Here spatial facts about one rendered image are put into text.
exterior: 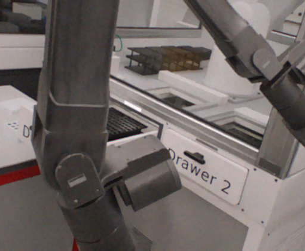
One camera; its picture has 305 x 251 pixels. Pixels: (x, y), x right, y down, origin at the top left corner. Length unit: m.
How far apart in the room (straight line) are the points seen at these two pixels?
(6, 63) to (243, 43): 1.42
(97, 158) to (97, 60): 0.09
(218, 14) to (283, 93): 0.19
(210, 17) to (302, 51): 0.19
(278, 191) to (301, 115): 0.36
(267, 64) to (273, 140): 0.37
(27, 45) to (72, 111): 1.70
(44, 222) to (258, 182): 0.77
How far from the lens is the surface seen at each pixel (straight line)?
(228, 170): 1.19
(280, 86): 0.81
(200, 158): 1.19
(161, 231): 1.47
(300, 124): 0.85
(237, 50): 0.78
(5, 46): 2.02
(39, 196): 1.49
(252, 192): 1.19
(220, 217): 1.29
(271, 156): 1.13
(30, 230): 1.55
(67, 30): 0.36
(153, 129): 1.39
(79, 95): 0.37
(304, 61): 0.84
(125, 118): 1.40
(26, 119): 1.30
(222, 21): 0.79
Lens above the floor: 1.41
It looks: 21 degrees down
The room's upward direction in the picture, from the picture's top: 11 degrees clockwise
